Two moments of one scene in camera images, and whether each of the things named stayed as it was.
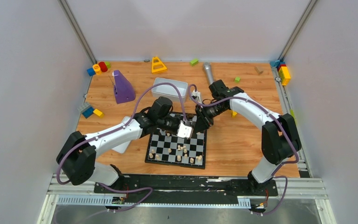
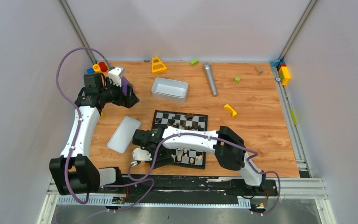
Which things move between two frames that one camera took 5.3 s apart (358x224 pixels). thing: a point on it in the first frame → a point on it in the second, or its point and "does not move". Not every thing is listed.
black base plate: x=140 y=188 does not move
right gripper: x=203 y=122 → x=167 y=158
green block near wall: x=194 y=62 does not move
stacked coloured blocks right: x=283 y=71 does not move
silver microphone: x=208 y=72 does not move
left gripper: x=175 y=125 → x=129 y=97
